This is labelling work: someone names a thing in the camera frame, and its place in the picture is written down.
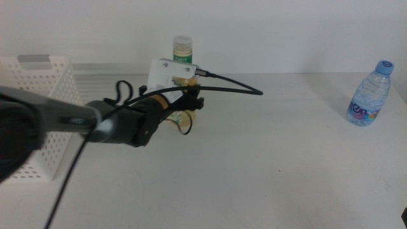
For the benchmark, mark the yellow tea bottle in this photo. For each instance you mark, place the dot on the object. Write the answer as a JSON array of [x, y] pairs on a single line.
[[182, 43]]

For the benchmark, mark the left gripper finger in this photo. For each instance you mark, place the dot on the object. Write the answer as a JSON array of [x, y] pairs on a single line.
[[193, 94]]

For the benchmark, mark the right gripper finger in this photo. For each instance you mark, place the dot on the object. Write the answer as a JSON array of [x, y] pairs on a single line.
[[404, 217]]

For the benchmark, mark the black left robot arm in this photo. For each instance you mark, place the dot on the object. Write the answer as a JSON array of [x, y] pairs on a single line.
[[121, 124]]

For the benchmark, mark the white perforated plastic basket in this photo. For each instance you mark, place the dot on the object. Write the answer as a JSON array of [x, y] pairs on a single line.
[[63, 79]]

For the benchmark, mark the clear water bottle blue cap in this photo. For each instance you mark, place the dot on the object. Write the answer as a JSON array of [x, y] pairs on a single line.
[[369, 95]]

